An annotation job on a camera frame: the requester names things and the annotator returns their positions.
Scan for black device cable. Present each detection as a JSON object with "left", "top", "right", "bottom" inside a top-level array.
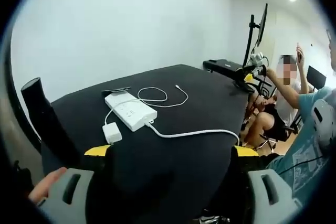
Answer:
[{"left": 277, "top": 152, "right": 332, "bottom": 175}]

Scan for black monitor stand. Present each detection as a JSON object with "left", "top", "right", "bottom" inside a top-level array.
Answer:
[{"left": 230, "top": 14, "right": 257, "bottom": 97}]

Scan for white charger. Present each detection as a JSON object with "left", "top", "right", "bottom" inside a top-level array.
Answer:
[{"left": 102, "top": 122, "right": 123, "bottom": 145}]

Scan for black chair backrest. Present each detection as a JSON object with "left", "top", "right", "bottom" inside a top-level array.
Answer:
[{"left": 306, "top": 65, "right": 327, "bottom": 90}]

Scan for thick white power strip cable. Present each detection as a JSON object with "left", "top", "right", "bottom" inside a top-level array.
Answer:
[{"left": 147, "top": 120, "right": 240, "bottom": 145}]

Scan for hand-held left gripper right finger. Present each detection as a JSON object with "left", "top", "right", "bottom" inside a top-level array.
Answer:
[{"left": 230, "top": 145, "right": 302, "bottom": 224}]

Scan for black cylinder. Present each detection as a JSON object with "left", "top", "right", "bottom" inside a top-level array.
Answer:
[{"left": 20, "top": 77, "right": 82, "bottom": 167}]

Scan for black monitor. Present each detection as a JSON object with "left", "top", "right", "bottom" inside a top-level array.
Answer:
[{"left": 256, "top": 3, "right": 269, "bottom": 48}]

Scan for person's teal shirt torso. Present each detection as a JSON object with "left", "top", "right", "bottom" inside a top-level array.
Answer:
[{"left": 264, "top": 86, "right": 336, "bottom": 209}]

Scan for white power strip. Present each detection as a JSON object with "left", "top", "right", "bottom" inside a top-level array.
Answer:
[{"left": 104, "top": 91, "right": 158, "bottom": 132}]

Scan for black partition frame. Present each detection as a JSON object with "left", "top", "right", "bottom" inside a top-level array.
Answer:
[{"left": 4, "top": 48, "right": 43, "bottom": 154}]

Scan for person's left hand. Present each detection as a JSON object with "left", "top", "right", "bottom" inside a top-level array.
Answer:
[{"left": 28, "top": 167, "right": 68, "bottom": 204}]

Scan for white chest-worn device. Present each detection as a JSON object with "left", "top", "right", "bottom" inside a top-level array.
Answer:
[{"left": 311, "top": 98, "right": 333, "bottom": 146}]

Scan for black phone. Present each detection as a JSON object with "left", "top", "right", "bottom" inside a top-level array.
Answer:
[{"left": 101, "top": 86, "right": 132, "bottom": 95}]

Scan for thin white charging cable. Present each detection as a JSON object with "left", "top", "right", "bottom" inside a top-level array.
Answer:
[{"left": 104, "top": 84, "right": 189, "bottom": 127}]

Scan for black flat device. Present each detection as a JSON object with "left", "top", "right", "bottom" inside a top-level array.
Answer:
[{"left": 202, "top": 58, "right": 246, "bottom": 78}]

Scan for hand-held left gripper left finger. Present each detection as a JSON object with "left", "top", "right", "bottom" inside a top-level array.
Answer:
[{"left": 38, "top": 144, "right": 111, "bottom": 224}]

